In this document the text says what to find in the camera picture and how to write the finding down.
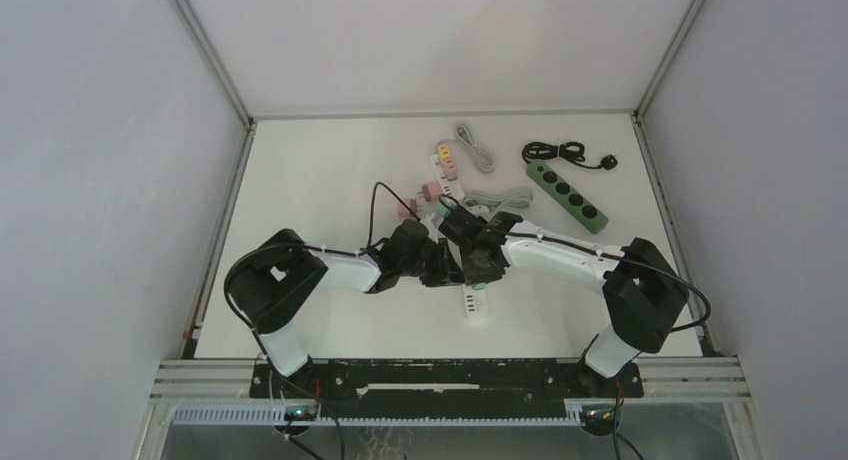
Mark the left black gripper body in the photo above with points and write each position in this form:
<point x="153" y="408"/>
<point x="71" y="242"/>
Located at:
<point x="430" y="265"/>

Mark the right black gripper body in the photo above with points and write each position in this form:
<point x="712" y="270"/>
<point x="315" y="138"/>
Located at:
<point x="474" y="274"/>

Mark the pink charger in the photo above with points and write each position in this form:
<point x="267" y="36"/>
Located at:
<point x="408" y="208"/>
<point x="431" y="191"/>
<point x="450" y="170"/>

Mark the white power strip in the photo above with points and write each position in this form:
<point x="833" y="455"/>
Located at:
<point x="475" y="304"/>
<point x="451" y="188"/>

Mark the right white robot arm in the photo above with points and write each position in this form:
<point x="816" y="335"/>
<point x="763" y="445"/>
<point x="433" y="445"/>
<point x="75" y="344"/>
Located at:
<point x="643" y="295"/>

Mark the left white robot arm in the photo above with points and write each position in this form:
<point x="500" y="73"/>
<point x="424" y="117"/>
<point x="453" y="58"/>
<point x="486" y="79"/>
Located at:
<point x="267" y="287"/>

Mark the green charger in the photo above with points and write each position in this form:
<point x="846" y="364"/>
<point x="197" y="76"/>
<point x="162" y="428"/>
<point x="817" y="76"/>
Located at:
<point x="442" y="210"/>

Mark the yellow charger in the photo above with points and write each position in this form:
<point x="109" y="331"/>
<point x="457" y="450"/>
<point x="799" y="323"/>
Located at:
<point x="443" y="152"/>

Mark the green power strip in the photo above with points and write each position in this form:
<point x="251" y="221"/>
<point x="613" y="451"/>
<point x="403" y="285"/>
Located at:
<point x="566" y="196"/>

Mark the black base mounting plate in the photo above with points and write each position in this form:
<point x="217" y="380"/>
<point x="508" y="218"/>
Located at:
<point x="445" y="389"/>

